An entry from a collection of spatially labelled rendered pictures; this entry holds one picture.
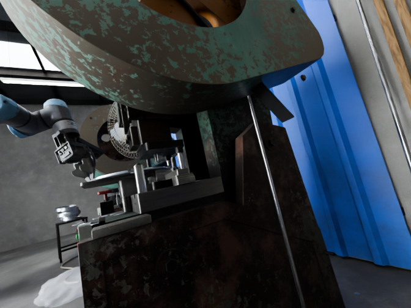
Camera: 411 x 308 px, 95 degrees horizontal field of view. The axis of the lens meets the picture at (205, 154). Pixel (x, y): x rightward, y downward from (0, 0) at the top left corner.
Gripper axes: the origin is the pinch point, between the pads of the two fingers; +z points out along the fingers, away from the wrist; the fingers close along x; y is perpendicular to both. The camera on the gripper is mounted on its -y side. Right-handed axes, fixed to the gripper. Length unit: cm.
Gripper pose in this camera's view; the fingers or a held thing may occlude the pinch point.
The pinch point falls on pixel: (92, 179)
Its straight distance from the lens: 83.3
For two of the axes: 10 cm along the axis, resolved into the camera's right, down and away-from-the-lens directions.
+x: 8.3, -5.4, -1.7
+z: 5.0, 8.4, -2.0
